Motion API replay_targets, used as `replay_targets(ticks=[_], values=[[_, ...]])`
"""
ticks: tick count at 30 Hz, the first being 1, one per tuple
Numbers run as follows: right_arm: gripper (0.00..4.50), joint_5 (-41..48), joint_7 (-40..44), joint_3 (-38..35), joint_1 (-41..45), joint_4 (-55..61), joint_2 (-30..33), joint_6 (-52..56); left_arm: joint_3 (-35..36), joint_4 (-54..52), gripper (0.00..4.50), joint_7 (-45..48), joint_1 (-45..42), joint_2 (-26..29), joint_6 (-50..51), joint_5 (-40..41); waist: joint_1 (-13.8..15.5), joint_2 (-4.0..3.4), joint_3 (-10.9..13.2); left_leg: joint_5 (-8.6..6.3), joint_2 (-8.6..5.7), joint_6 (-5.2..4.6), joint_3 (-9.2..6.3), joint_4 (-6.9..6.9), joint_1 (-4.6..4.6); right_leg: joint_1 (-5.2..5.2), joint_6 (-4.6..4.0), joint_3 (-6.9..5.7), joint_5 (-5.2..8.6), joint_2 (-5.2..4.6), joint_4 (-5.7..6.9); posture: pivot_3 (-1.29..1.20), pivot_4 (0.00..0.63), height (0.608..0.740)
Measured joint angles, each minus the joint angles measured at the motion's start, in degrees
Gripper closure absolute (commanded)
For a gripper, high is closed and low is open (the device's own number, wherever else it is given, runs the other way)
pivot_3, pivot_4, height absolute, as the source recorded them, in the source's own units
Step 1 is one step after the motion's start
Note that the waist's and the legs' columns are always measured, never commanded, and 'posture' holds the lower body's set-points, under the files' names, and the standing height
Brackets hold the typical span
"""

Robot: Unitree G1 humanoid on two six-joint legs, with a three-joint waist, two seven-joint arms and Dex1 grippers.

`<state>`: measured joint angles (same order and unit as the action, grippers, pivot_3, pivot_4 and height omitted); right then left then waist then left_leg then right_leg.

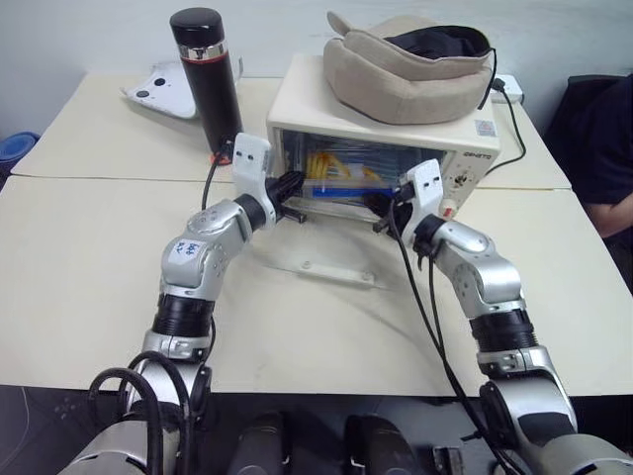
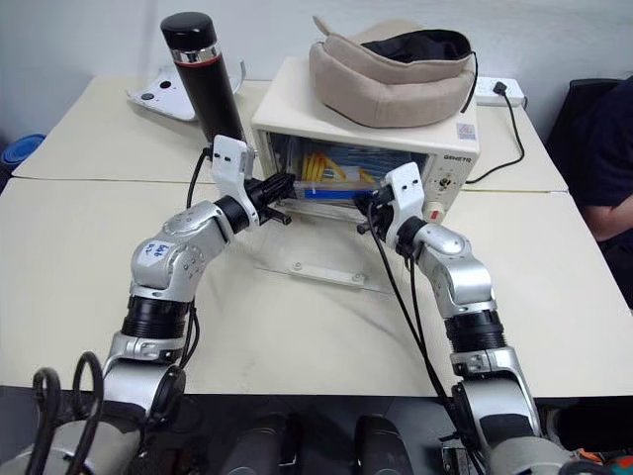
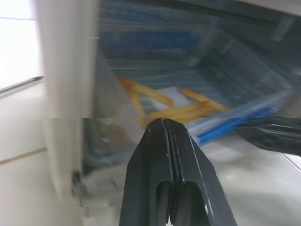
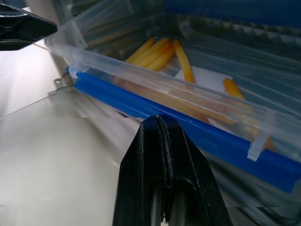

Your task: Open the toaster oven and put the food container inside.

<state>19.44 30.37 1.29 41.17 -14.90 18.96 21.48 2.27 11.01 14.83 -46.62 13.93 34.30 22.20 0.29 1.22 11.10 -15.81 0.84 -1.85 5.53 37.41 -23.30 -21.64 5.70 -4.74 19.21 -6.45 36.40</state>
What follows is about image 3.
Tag clear food container blue clips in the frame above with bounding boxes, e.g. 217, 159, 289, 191
98, 28, 296, 163

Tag white toaster oven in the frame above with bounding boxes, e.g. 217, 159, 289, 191
39, 0, 301, 226

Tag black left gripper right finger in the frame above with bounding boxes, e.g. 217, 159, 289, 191
164, 118, 238, 226

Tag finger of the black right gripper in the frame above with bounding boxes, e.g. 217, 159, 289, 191
236, 116, 301, 135
235, 130, 301, 158

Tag golden french fry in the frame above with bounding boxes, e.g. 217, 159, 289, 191
180, 88, 230, 112
147, 101, 212, 120
117, 75, 175, 106
128, 84, 148, 129

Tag toaster oven glass door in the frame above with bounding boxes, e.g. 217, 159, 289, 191
81, 150, 301, 226

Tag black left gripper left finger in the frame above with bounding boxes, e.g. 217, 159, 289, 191
119, 118, 174, 226

